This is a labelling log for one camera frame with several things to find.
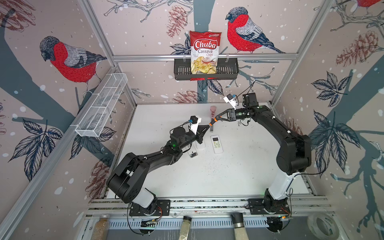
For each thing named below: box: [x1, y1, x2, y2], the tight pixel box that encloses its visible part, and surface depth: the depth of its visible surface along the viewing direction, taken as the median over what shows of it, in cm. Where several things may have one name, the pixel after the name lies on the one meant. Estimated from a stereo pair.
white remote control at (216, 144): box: [210, 135, 224, 154], surface depth 97 cm
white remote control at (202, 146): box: [195, 137, 206, 150], surface depth 97 cm
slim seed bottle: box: [178, 216, 192, 240], surface depth 67 cm
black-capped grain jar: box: [230, 213, 249, 240], surface depth 67 cm
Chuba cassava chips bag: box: [189, 30, 222, 75], surface depth 86 cm
